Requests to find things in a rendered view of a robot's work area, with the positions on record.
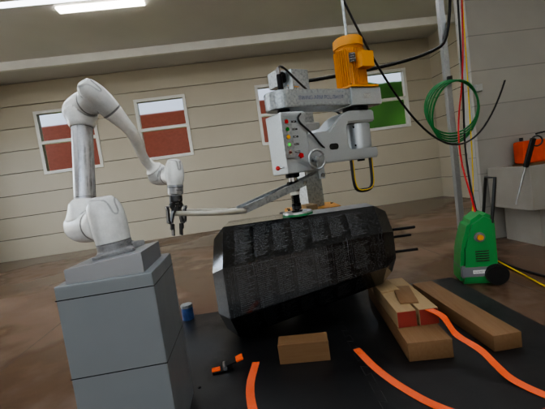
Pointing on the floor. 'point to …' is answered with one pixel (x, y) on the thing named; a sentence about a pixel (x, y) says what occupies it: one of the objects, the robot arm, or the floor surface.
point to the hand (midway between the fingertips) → (177, 230)
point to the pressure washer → (478, 246)
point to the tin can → (187, 312)
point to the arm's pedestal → (126, 341)
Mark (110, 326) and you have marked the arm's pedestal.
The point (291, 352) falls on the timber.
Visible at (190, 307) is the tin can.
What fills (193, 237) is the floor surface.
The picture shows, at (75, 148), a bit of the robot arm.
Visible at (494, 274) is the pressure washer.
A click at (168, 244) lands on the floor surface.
